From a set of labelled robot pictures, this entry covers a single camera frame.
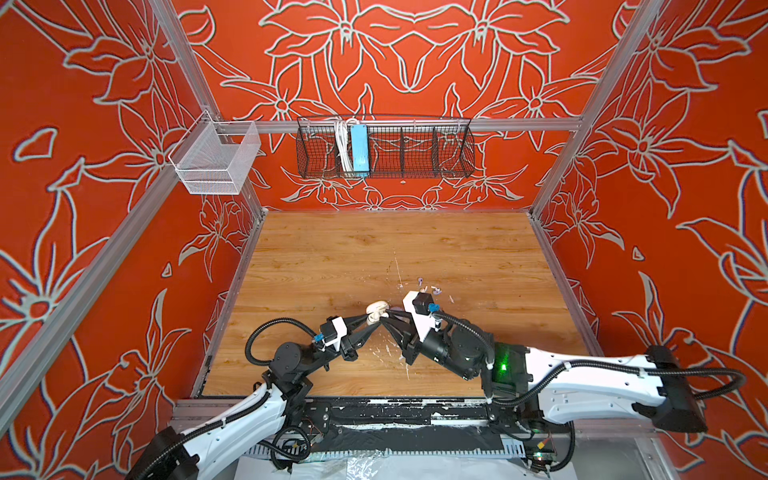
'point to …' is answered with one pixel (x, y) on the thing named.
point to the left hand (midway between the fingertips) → (374, 318)
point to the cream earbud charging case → (375, 311)
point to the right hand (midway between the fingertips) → (379, 317)
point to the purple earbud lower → (437, 291)
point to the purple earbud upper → (420, 281)
